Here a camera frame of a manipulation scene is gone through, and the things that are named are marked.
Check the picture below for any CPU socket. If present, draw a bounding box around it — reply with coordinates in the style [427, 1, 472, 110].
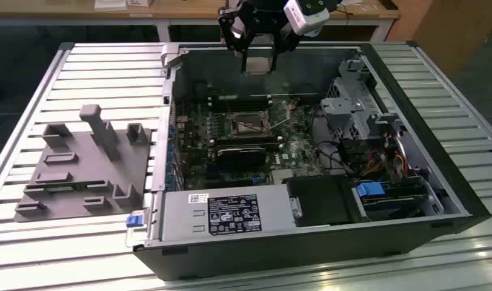
[229, 111, 274, 138]

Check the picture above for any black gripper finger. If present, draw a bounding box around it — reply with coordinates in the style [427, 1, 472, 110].
[269, 22, 300, 73]
[218, 7, 253, 73]

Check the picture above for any green motherboard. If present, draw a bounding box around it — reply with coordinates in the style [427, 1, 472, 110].
[173, 90, 328, 190]

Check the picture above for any silver power supply unit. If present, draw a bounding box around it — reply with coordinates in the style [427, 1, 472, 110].
[159, 186, 304, 240]

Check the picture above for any metal CPU socket cover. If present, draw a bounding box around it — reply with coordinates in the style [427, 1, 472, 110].
[269, 99, 300, 128]

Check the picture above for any black open PC case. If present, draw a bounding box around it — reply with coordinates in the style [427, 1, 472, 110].
[133, 41, 492, 281]

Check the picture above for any silver metal drive cage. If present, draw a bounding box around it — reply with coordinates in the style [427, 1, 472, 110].
[320, 59, 396, 140]

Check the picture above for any blue disk carrier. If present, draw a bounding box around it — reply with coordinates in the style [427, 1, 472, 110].
[355, 180, 388, 200]

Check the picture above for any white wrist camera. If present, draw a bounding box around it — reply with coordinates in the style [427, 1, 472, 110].
[283, 0, 332, 38]

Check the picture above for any wooden cabinet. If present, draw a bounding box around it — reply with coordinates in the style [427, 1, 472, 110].
[386, 0, 492, 78]

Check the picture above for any grey parts rack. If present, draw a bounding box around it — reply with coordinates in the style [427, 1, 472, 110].
[11, 104, 155, 224]

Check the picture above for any wooden desk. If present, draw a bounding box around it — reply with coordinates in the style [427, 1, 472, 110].
[0, 0, 402, 42]

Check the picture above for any blue case latch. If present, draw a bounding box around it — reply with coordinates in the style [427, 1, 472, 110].
[125, 213, 146, 229]

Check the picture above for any silver square CPU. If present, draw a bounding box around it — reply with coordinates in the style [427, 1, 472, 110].
[246, 56, 273, 75]

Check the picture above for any graphics card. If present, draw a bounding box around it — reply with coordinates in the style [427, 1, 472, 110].
[214, 146, 269, 171]

